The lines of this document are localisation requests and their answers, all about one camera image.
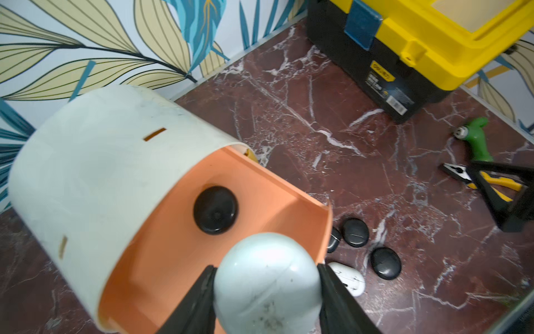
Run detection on white round earphone case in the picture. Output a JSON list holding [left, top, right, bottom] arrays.
[[214, 233, 323, 333]]

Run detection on white cylindrical drawer cabinet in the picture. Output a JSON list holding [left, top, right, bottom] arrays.
[[8, 85, 248, 333]]

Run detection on yellow black toolbox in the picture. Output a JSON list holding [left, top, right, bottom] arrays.
[[307, 1, 533, 123]]

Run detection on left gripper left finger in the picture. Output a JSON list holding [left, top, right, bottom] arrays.
[[157, 265, 217, 334]]

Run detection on white oblong earphone case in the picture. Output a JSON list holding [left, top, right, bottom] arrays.
[[328, 262, 366, 297]]

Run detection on yellow handled pliers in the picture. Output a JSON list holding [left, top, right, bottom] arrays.
[[439, 161, 533, 203]]

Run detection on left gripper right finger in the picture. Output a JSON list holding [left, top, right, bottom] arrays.
[[317, 264, 382, 334]]

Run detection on orange top drawer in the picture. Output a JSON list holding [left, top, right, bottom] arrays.
[[98, 147, 332, 333]]

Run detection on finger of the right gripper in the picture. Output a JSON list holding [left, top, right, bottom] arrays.
[[467, 161, 533, 232]]

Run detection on black round earphone case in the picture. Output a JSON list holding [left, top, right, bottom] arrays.
[[193, 186, 239, 235], [342, 218, 369, 248], [369, 247, 402, 281]]

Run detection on green plastic fitting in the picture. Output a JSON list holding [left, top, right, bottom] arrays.
[[453, 117, 494, 162]]

